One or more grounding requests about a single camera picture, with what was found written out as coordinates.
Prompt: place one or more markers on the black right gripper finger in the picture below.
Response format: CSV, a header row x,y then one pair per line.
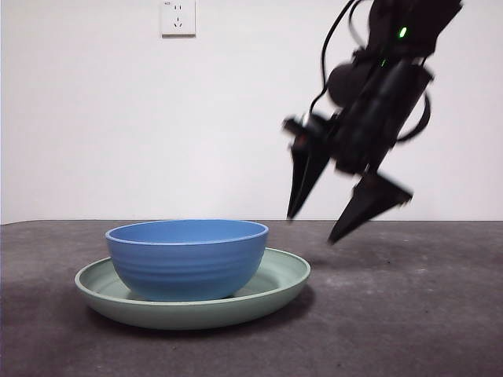
x,y
369,204
308,161

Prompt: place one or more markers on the blue ribbed bowl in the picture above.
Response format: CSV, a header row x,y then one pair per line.
x,y
184,267

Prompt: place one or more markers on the green round plate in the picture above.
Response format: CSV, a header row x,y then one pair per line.
x,y
196,316

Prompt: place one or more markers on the white wall socket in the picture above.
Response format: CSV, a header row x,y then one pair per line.
x,y
178,19

